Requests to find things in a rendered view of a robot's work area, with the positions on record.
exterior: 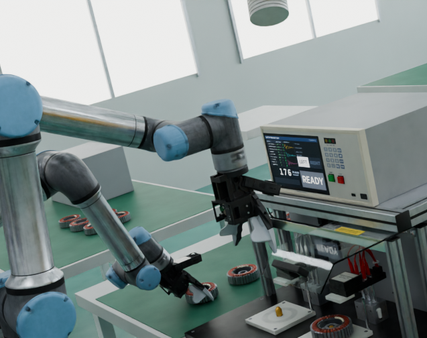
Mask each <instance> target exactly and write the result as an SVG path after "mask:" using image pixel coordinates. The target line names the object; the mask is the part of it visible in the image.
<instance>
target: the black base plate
mask: <svg viewBox="0 0 427 338"><path fill-rule="evenodd" d="M361 297H362V294H361V292H357V293H355V296H354V297H352V298H351V299H349V300H347V301H345V302H343V303H341V304H339V303H337V302H333V301H328V302H326V303H324V304H322V305H320V306H318V305H316V304H312V306H313V310H314V311H315V313H316V315H314V316H313V317H310V318H309V319H306V320H305V321H302V322H301V323H298V324H297V325H294V326H293V327H290V328H289V329H286V330H285V331H282V332H281V333H278V334H277V335H274V334H271V333H269V332H267V331H264V330H262V329H259V328H257V327H254V326H252V325H249V324H247V323H246V322H245V319H248V318H249V317H252V316H253V315H256V314H258V313H260V312H262V311H264V310H266V309H268V308H270V307H272V306H274V305H277V304H279V303H281V302H283V301H287V302H291V303H293V304H296V305H298V306H302V307H304V308H308V309H310V304H309V302H306V301H304V297H303V293H302V289H301V288H297V287H295V286H291V285H288V286H282V287H281V288H278V289H276V293H275V294H271V296H267V295H263V296H261V297H259V298H257V299H255V300H252V301H251V302H248V303H247V304H244V305H242V306H240V307H238V308H236V309H234V310H232V311H229V312H227V313H225V314H223V315H221V316H219V317H217V318H215V319H213V320H211V321H209V322H206V323H204V324H202V325H200V326H198V327H195V328H193V329H191V330H189V331H187V332H185V333H184V334H185V338H299V337H301V336H303V335H305V334H306V333H308V332H310V331H311V330H310V326H311V324H312V323H313V322H314V321H315V320H317V319H319V318H320V317H325V316H329V315H345V316H348V317H350V319H351V321H352V324H354V325H357V326H360V327H363V328H367V326H366V322H365V321H363V320H361V319H358V318H357V312H356V308H355V302H354V301H355V300H357V299H359V298H361ZM385 301H386V305H387V311H388V315H389V318H387V319H386V320H384V321H382V322H380V323H378V324H376V325H375V324H373V323H369V326H370V330H372V331H373V335H372V336H370V337H368V338H402V332H401V329H400V322H399V318H398V312H397V308H396V303H395V302H392V301H388V300H385ZM413 310H414V316H415V320H416V327H417V331H418V338H427V312H426V311H421V310H419V309H416V308H413Z"/></svg>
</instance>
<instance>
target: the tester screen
mask: <svg viewBox="0 0 427 338"><path fill-rule="evenodd" d="M265 140H266V144H267V149H268V153H269V158H270V162H271V168H272V172H273V177H274V180H275V177H279V178H289V179H294V180H299V181H300V185H295V184H286V183H281V182H277V184H279V185H282V186H289V187H294V188H302V189H307V190H316V191H321V192H327V190H319V189H314V188H306V187H303V185H302V179H301V175H300V170H302V171H308V172H319V173H323V175H324V172H323V169H320V168H308V167H301V166H299V165H298V159H297V156H300V157H308V158H320V152H319V149H318V143H317V139H310V138H300V137H280V136H268V135H265ZM320 163H321V166H322V162H321V159H320ZM279 168H287V169H291V171H292V177H290V176H280V171H279ZM275 182H276V180H275Z"/></svg>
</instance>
